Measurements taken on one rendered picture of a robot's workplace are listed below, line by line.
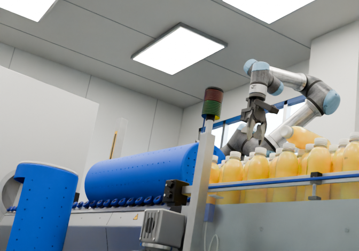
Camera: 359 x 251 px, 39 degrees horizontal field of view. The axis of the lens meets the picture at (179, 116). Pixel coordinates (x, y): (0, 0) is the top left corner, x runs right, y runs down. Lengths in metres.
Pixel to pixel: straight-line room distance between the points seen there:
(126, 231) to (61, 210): 0.31
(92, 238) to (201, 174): 1.16
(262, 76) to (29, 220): 1.17
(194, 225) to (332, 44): 4.16
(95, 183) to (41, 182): 0.50
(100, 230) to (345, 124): 3.04
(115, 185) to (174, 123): 5.69
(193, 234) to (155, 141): 6.42
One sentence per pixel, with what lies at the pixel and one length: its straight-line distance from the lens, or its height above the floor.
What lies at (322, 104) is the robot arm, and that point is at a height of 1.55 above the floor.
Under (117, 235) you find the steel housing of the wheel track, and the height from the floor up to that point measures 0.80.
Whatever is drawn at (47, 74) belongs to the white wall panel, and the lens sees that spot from 7.52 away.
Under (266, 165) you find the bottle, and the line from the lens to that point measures 1.74.
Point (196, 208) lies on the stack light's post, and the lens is 1.61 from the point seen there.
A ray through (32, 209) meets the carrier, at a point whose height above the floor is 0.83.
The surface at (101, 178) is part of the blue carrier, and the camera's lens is 2.70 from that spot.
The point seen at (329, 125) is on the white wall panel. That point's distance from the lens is 5.17.
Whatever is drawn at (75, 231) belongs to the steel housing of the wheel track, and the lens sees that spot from 2.84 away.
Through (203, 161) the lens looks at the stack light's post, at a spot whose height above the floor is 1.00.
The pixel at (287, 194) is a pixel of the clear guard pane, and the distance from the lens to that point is 1.50.
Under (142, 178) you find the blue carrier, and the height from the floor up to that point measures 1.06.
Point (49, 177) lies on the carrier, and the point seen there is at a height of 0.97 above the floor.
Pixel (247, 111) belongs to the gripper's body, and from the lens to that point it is 2.18.
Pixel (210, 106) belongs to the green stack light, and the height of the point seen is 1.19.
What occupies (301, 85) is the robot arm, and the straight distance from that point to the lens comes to 2.61.
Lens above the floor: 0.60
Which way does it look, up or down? 19 degrees up
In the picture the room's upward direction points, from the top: 10 degrees clockwise
